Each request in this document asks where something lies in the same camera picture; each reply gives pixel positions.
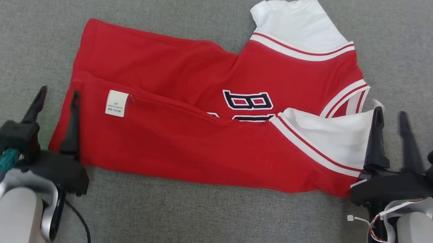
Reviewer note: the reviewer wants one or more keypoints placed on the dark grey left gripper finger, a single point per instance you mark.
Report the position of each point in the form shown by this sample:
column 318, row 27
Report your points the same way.
column 34, row 111
column 71, row 136

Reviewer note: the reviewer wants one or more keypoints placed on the red white jersey shirt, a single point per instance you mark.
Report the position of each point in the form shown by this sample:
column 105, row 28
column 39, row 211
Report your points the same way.
column 194, row 144

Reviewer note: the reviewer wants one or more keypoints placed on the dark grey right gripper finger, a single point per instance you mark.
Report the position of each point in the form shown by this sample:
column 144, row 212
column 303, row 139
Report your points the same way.
column 412, row 160
column 374, row 154

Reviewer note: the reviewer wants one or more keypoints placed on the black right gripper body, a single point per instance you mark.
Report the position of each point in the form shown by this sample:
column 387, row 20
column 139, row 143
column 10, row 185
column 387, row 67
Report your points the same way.
column 396, row 186

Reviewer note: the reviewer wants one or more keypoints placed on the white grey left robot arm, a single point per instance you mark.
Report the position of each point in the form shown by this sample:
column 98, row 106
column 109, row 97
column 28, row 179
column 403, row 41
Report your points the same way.
column 17, row 215

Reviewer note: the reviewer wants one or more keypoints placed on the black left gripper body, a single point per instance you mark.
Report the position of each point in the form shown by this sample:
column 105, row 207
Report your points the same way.
column 61, row 170

